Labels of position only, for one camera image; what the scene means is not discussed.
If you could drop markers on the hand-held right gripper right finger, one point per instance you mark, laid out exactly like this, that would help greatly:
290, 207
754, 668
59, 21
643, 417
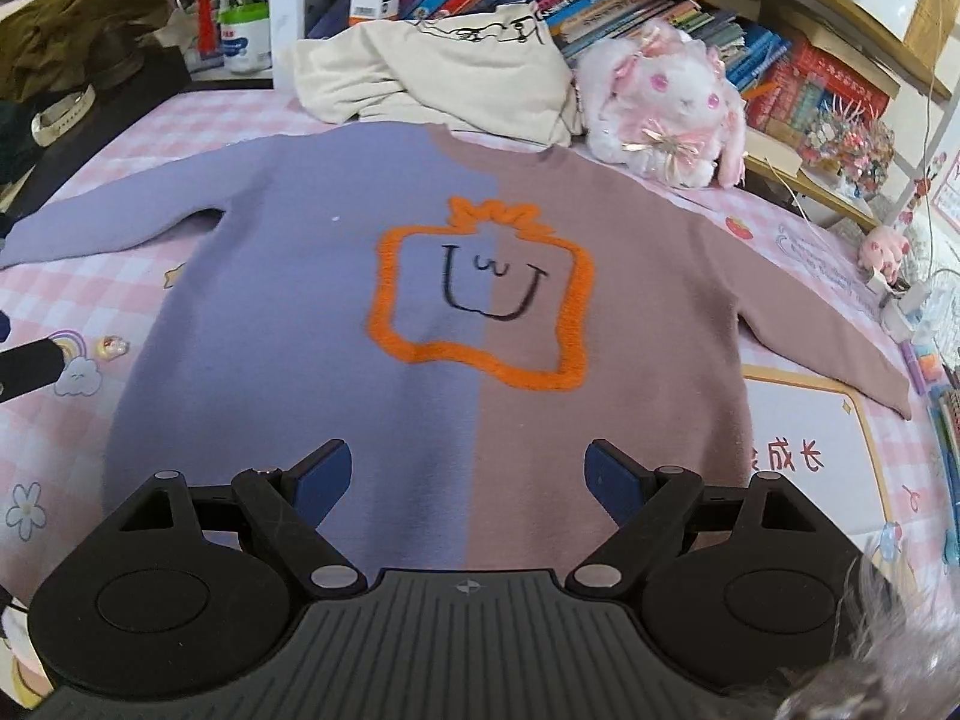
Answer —
611, 484

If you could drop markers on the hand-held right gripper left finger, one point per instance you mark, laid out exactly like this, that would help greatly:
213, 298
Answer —
324, 484

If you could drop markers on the purple and brown sweater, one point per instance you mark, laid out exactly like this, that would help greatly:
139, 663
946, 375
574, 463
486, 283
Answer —
300, 277

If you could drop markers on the pink printed desk mat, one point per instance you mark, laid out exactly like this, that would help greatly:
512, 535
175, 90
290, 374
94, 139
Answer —
810, 420

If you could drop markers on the olive green cloth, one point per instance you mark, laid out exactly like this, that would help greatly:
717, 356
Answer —
67, 30

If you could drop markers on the grey fluffy cuff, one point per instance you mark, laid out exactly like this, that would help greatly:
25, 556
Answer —
885, 637

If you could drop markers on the pile of colourful stationery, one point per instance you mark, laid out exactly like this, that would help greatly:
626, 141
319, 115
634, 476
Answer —
941, 405

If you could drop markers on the white power strip with chargers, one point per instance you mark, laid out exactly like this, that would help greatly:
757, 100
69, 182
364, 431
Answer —
904, 307

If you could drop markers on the small pink plush pig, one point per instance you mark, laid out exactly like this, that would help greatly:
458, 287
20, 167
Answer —
883, 247

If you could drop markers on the red tassel ornament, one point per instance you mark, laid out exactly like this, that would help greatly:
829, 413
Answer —
203, 11

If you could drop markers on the white pink plush bunny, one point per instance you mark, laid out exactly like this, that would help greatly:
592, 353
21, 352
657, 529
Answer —
675, 109

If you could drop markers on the colourful bead tree ornament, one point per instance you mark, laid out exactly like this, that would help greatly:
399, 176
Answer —
851, 150

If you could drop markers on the cream printed garment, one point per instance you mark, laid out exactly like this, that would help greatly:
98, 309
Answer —
450, 82

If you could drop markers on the wooden bookshelf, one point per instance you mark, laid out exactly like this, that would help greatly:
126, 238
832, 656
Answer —
286, 15

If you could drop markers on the wall poster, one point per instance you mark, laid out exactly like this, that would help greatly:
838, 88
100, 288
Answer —
949, 180

